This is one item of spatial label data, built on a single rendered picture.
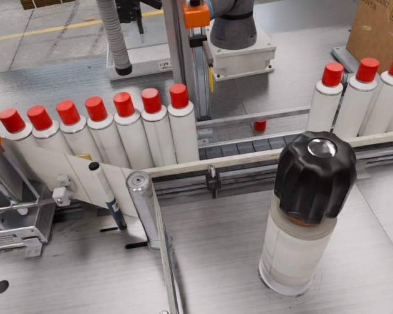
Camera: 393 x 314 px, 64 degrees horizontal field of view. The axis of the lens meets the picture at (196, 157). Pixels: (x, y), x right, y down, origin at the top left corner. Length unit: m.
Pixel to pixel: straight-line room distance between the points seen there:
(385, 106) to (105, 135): 0.57
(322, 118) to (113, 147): 0.43
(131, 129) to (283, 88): 0.57
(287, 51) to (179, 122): 0.70
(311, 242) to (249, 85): 0.70
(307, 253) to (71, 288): 0.40
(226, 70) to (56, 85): 0.59
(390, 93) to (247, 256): 0.43
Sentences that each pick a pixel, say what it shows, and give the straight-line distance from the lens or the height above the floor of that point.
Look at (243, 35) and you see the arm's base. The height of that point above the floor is 0.96.
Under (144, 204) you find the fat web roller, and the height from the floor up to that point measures 1.03.
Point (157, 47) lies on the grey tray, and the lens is 1.29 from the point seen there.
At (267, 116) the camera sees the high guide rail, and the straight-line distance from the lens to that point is 0.72.
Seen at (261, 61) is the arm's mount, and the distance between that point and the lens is 1.08.
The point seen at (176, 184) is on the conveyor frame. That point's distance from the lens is 0.70.
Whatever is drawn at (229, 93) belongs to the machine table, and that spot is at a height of 0.83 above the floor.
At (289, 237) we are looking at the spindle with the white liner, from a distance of 0.42.
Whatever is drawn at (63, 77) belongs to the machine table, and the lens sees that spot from 1.26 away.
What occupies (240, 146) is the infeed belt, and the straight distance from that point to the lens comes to 0.76.
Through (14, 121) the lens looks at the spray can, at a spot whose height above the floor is 1.07.
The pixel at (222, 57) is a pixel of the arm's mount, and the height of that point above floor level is 0.91.
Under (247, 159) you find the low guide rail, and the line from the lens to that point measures 0.69.
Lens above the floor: 1.42
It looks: 47 degrees down
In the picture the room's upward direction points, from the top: 7 degrees counter-clockwise
